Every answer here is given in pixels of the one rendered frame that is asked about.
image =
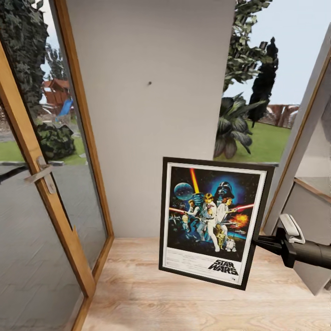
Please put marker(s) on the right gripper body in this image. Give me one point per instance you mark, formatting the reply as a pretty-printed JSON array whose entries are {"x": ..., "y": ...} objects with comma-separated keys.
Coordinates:
[{"x": 307, "y": 253}]

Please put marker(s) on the door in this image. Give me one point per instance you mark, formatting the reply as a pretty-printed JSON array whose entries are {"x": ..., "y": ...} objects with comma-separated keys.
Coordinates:
[{"x": 55, "y": 225}]

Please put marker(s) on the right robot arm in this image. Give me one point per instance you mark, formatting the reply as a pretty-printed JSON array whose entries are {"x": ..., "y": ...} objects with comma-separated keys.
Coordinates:
[{"x": 289, "y": 242}]

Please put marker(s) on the poster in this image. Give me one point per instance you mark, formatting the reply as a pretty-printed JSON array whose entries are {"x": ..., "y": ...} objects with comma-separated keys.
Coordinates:
[{"x": 210, "y": 212}]

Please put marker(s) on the fixed window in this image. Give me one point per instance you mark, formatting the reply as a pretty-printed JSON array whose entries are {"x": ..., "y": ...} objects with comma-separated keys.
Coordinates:
[{"x": 278, "y": 55}]

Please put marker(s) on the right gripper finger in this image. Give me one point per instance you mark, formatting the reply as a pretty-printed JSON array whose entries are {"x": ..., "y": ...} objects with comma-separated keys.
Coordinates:
[
  {"x": 276, "y": 248},
  {"x": 269, "y": 238}
]

